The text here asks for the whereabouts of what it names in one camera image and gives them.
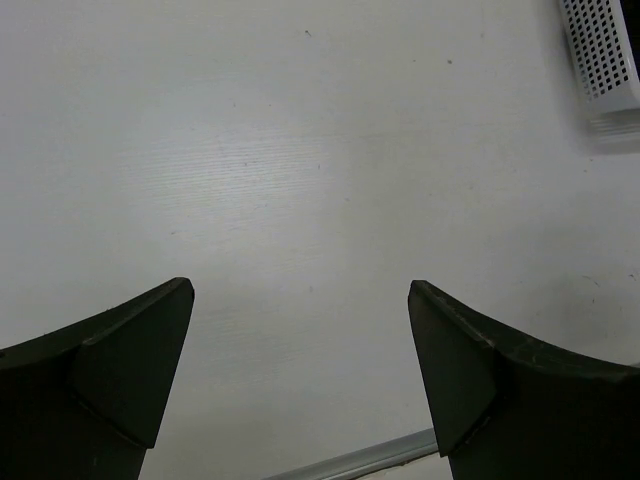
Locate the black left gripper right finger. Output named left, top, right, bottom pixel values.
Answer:
left=408, top=280, right=639, bottom=479

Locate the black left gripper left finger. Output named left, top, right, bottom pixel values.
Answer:
left=1, top=277, right=195, bottom=479

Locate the white perforated plastic basket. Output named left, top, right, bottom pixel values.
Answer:
left=558, top=0, right=639, bottom=153

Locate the aluminium table edge rail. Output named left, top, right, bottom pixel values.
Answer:
left=268, top=428, right=438, bottom=480

